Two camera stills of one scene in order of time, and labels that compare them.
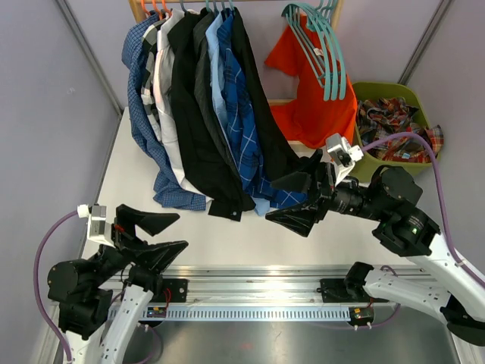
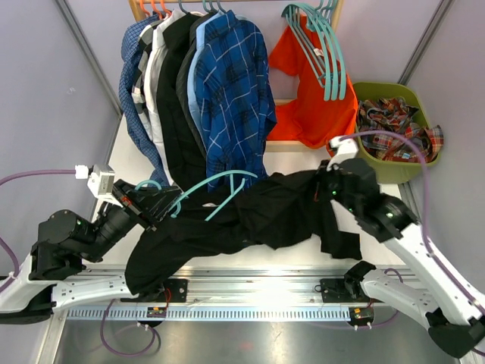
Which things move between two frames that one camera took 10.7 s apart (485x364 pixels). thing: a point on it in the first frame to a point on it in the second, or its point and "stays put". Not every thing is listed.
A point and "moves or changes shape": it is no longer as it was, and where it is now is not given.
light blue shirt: (211, 28) to (201, 29)
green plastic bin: (412, 94) stays put
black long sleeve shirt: (208, 171) to (186, 169)
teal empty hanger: (324, 83) stays put
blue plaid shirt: (254, 175) moves or changes shape
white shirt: (165, 95) to (162, 20)
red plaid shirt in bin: (380, 117) stays put
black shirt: (284, 152) to (276, 211)
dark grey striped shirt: (203, 79) to (182, 89)
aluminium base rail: (269, 293) stays put
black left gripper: (155, 256) to (146, 204)
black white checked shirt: (148, 54) to (145, 40)
